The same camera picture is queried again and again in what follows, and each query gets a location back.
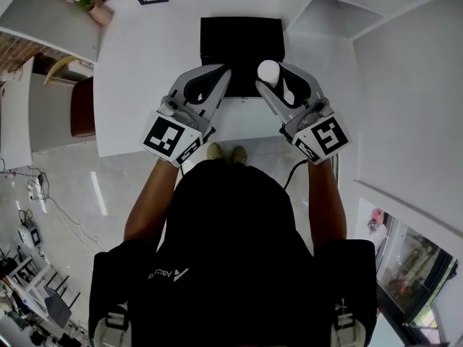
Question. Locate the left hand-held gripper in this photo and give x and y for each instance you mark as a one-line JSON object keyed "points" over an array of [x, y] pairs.
{"points": [[170, 136]]}

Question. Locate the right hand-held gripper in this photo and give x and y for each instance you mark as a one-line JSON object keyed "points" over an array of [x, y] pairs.
{"points": [[322, 136]]}

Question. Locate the small white cylinder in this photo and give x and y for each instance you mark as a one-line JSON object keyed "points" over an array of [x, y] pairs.
{"points": [[267, 70]]}

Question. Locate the black tray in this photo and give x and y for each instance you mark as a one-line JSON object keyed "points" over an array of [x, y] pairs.
{"points": [[240, 42]]}

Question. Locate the person's right forearm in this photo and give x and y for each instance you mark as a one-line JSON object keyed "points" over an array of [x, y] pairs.
{"points": [[325, 201]]}

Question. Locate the person's left forearm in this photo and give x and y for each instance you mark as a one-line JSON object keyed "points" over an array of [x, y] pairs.
{"points": [[148, 201]]}

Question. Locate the person's beige left shoe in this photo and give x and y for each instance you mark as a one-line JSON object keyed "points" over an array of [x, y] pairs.
{"points": [[213, 152]]}

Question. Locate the person's beige shoe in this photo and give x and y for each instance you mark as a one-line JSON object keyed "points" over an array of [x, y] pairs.
{"points": [[239, 155], [213, 152]]}

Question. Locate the person's beige right shoe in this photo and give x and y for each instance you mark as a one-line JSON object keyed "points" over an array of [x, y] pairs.
{"points": [[239, 155]]}

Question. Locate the brown leather stool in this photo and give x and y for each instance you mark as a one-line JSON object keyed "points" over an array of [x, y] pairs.
{"points": [[83, 107]]}

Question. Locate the pink vase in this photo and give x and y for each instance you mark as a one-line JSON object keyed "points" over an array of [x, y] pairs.
{"points": [[102, 15]]}

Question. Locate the yellowish plant leaf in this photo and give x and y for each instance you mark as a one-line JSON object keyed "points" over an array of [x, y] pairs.
{"points": [[59, 66]]}

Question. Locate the person's black shirt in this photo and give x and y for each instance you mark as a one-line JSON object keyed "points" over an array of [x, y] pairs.
{"points": [[231, 230]]}

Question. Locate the white power strip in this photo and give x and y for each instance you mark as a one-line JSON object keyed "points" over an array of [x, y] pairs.
{"points": [[34, 190]]}

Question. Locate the black-framed window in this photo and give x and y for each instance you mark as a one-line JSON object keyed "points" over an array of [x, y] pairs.
{"points": [[416, 266]]}

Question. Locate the white floor device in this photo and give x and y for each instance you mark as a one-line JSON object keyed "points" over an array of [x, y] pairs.
{"points": [[30, 234]]}

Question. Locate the black folding chair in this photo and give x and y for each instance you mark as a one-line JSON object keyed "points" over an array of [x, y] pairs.
{"points": [[58, 306]]}

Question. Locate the white frame stand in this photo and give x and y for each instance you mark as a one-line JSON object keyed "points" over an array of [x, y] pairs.
{"points": [[25, 284]]}

